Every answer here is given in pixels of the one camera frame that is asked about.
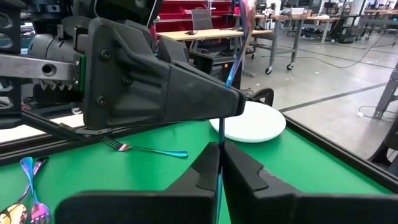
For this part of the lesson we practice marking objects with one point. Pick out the black aluminium table frame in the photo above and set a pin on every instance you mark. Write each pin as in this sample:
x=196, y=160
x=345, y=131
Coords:
x=342, y=153

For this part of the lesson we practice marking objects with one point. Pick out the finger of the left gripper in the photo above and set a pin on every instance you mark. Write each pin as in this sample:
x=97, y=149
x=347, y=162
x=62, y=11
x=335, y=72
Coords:
x=140, y=87
x=175, y=49

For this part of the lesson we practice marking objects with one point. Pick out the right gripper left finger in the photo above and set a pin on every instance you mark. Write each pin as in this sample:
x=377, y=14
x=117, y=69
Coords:
x=155, y=208

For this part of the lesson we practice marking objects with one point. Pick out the round white plate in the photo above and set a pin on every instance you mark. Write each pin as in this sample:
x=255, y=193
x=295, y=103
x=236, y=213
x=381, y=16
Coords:
x=258, y=124

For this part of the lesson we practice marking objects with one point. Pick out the grey office chair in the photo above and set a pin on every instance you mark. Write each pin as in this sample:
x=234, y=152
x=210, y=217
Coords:
x=202, y=18

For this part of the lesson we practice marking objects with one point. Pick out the iridescent rainbow fork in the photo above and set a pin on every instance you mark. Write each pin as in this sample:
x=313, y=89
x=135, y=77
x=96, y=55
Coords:
x=38, y=213
x=178, y=153

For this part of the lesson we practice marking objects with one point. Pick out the black cabinet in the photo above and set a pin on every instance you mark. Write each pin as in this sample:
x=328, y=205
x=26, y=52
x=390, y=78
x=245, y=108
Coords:
x=217, y=70

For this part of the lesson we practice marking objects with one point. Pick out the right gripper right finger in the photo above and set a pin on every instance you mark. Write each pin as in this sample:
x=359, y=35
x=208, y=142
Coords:
x=280, y=208

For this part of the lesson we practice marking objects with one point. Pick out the iridescent rainbow spoon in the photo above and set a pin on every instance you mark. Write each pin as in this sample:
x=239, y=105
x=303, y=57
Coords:
x=14, y=214

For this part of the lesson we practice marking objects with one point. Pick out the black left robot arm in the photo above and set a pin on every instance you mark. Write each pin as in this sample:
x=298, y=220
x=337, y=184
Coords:
x=124, y=9

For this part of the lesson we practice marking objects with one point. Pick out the green table mat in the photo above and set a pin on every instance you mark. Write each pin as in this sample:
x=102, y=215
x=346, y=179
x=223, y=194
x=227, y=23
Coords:
x=124, y=174

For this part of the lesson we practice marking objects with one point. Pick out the black post stand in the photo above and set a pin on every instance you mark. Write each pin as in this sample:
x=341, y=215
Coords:
x=387, y=93

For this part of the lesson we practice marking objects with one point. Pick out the wooden top workbench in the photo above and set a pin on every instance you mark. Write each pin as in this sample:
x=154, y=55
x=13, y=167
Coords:
x=199, y=34
x=317, y=19

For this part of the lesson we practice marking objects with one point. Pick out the red storage rack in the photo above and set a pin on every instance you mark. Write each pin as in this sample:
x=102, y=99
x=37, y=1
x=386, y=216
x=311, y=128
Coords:
x=174, y=12

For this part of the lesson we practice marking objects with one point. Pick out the iridescent rainbow knife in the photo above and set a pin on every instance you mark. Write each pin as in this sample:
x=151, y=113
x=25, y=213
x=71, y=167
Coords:
x=247, y=12

